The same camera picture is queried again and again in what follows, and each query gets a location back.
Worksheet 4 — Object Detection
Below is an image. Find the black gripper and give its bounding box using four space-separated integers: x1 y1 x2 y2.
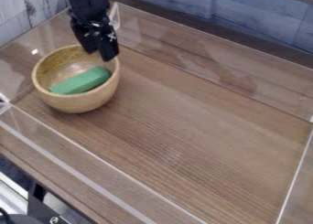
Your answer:
66 0 120 61

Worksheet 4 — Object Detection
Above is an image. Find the wooden bowl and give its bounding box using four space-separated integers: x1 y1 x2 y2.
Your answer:
32 44 120 113

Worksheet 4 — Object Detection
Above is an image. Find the green rectangular block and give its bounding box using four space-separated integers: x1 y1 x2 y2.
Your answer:
49 66 110 95

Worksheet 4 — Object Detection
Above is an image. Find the clear acrylic tray wall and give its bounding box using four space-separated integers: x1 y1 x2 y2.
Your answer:
0 6 313 224

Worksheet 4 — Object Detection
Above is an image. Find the black table leg bracket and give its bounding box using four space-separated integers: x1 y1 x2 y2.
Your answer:
26 181 89 224

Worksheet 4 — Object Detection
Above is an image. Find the black cable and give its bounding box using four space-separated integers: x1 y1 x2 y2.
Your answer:
0 207 15 224

